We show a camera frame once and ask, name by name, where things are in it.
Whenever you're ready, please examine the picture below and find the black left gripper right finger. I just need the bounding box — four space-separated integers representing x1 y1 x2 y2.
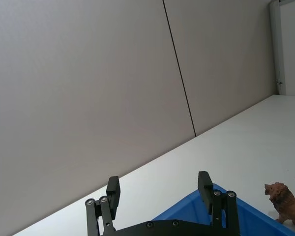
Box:
198 171 241 236

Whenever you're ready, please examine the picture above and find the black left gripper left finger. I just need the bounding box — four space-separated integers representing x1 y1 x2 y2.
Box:
85 176 121 236

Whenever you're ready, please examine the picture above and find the blue plastic bin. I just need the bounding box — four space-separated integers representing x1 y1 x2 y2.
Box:
151 183 295 236

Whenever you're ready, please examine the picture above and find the brown lion toy figure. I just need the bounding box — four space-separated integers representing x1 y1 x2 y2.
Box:
264 182 295 226

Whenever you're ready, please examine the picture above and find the pale grey door frame post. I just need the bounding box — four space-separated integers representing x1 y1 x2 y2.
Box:
268 0 287 96

